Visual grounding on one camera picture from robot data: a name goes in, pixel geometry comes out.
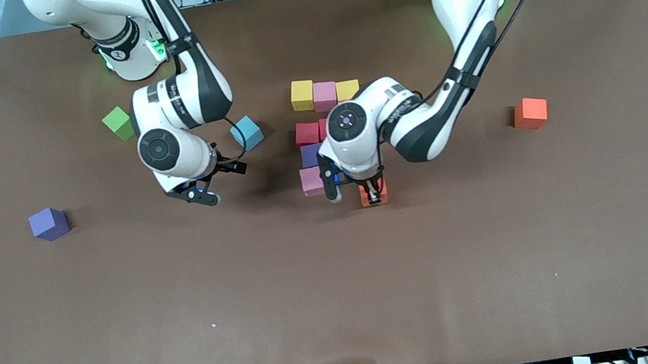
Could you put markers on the pink foam cube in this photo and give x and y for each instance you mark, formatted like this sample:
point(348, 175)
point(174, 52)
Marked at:
point(325, 96)
point(311, 182)

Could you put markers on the red foam cube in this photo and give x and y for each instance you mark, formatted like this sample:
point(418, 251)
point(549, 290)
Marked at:
point(307, 133)
point(323, 127)

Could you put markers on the purple foam cube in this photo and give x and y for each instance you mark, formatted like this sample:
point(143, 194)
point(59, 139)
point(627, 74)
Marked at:
point(310, 155)
point(48, 224)

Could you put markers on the yellow foam cube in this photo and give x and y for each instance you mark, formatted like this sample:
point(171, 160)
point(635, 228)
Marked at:
point(303, 95)
point(348, 88)

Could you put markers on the blue foam cube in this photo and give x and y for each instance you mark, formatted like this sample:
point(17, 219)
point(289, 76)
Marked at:
point(249, 134)

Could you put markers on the green foam cube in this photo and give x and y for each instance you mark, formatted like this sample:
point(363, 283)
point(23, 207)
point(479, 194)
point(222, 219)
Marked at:
point(117, 124)

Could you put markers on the orange foam cube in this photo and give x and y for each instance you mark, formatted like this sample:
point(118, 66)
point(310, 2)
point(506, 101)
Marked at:
point(530, 113)
point(384, 193)

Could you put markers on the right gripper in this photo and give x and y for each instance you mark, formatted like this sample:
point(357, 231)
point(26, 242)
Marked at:
point(227, 167)

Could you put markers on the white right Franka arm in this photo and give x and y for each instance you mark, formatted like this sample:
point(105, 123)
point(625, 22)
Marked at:
point(179, 158)

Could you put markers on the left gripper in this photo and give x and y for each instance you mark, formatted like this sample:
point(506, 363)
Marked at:
point(371, 188)

